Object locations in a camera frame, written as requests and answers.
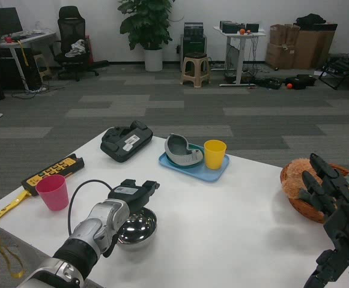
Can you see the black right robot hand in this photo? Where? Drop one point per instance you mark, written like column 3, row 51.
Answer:
column 347, row 222

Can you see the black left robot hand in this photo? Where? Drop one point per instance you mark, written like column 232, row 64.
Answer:
column 132, row 196

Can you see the shiny metal bowl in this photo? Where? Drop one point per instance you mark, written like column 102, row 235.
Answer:
column 139, row 229

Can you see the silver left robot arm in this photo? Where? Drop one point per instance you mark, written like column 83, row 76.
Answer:
column 96, row 228

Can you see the round wicker basket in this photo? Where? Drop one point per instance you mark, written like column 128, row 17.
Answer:
column 306, row 208

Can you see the black handheld controller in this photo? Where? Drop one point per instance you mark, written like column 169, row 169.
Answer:
column 126, row 141

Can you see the grey curved face pad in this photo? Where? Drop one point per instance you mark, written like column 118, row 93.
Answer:
column 177, row 150

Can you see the brown plush toy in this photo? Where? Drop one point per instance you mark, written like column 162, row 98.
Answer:
column 294, row 174

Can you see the pink plastic cup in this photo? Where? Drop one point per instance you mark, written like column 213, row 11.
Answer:
column 53, row 193

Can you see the yellow black remote control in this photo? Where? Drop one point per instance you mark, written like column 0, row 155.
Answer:
column 54, row 171

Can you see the teal plate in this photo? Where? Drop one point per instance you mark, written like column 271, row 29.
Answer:
column 199, row 148

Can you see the light blue plastic tray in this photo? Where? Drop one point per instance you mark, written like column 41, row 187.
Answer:
column 213, row 174

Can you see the yellow plastic cup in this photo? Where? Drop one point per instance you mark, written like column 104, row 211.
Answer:
column 214, row 153

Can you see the white plant pot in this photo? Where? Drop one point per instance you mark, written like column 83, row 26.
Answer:
column 153, row 60

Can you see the beige plastic stool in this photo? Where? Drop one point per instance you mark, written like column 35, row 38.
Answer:
column 195, row 70

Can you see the black floor bag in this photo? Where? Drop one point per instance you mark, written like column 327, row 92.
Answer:
column 300, row 81

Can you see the black folding chair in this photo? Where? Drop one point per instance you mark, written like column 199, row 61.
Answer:
column 342, row 66

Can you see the small beige stool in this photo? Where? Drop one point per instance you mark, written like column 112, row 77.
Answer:
column 42, row 67

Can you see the white grey crumpled cloth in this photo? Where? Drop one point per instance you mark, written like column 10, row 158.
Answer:
column 75, row 49

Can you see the black floor equipment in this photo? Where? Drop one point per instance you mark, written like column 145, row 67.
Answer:
column 268, row 82

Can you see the black stacked equipment cases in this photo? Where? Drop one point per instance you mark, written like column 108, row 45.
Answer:
column 193, row 42

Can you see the black mesh office chair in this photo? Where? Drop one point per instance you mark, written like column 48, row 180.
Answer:
column 72, row 33

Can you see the green leafy potted plant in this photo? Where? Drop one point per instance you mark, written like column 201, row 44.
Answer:
column 147, row 21

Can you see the large cardboard box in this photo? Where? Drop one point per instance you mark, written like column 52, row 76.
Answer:
column 312, row 48

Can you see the white standing desk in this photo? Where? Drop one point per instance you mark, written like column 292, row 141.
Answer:
column 240, row 51

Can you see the small cardboard boxes stack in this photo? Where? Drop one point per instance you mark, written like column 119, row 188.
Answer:
column 282, row 45

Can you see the grey office desk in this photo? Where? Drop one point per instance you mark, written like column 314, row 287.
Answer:
column 18, row 40

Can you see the black equipment box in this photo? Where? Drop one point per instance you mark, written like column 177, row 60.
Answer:
column 229, row 27

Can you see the orange fruits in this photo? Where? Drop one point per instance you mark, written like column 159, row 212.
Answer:
column 243, row 31

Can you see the black bag on boxes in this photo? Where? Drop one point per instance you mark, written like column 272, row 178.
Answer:
column 310, row 19

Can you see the small black speaker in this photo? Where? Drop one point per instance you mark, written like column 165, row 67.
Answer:
column 252, row 27

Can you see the black computer monitor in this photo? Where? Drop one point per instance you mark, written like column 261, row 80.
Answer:
column 4, row 21

